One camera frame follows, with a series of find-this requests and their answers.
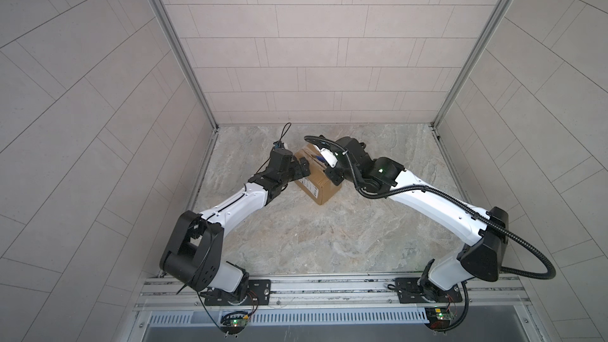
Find black corrugated cable conduit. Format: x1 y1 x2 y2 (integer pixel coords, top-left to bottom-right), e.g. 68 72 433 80
303 135 557 333

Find brown cardboard express box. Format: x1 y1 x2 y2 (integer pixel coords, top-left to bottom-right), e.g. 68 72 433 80
295 144 342 205

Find left aluminium corner post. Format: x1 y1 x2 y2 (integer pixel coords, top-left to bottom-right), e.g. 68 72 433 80
148 0 219 133

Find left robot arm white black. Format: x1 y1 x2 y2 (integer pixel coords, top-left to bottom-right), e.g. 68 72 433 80
159 147 310 300

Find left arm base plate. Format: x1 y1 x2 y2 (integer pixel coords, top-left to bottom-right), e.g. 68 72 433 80
204 280 272 307

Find white ventilation grille strip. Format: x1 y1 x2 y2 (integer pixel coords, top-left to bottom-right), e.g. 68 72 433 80
148 307 430 327

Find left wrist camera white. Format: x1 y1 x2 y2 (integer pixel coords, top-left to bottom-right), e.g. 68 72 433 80
272 140 292 156

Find aluminium mounting rail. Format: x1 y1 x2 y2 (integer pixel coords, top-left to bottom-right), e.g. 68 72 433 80
135 272 531 310

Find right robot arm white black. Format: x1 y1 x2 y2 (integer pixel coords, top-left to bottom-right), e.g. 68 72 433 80
316 137 509 291

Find right aluminium corner post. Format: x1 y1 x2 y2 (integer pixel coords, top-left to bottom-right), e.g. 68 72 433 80
431 0 514 133

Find green circuit board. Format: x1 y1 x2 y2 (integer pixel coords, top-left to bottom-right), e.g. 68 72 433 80
220 311 251 335
424 307 454 330

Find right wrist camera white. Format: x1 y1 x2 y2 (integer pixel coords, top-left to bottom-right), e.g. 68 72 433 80
319 148 338 168

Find aluminium corner post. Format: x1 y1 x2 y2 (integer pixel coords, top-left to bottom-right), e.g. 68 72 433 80
431 0 514 133
148 0 219 133

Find left green circuit board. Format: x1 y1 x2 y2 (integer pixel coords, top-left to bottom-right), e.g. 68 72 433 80
220 311 251 335

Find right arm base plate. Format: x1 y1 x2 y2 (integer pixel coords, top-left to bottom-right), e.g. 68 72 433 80
387 277 463 304

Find right green circuit board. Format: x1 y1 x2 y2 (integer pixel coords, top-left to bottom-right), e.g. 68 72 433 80
424 307 454 330

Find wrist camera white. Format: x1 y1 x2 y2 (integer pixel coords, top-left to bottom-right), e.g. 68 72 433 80
272 140 292 156
319 148 338 168

